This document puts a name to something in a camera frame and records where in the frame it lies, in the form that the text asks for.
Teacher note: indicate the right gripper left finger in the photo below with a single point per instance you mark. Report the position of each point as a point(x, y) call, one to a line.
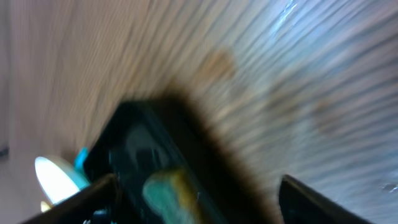
point(94, 204)

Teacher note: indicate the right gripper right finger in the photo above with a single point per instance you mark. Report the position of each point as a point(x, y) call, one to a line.
point(299, 204)

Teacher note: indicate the white plate top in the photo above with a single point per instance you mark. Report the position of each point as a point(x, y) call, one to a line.
point(55, 183)

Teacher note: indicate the green yellow sponge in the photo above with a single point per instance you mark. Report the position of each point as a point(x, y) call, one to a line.
point(171, 195)

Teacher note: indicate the teal plastic tray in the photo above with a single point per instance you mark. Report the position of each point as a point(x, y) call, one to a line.
point(78, 167)

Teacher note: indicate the black water tray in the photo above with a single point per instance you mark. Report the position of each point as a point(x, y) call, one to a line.
point(145, 137)

